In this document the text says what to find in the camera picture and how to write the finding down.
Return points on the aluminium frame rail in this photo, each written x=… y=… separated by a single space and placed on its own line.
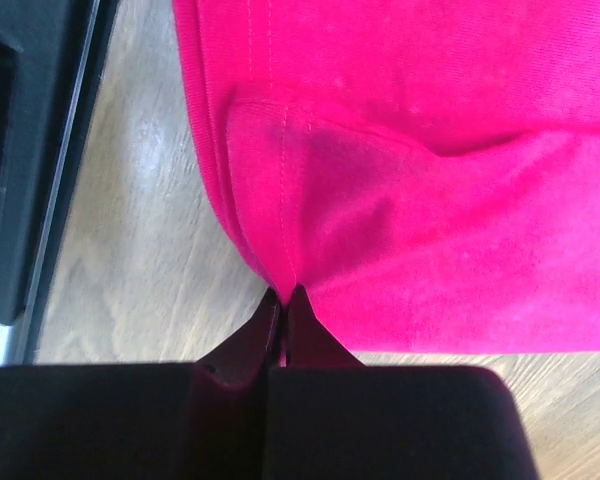
x=0 y=340

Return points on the magenta t shirt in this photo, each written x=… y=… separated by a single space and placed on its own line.
x=429 y=171

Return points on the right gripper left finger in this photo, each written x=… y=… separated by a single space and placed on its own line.
x=237 y=362

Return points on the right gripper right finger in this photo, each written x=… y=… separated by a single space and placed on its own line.
x=307 y=343

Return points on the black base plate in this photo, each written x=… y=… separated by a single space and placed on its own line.
x=25 y=125

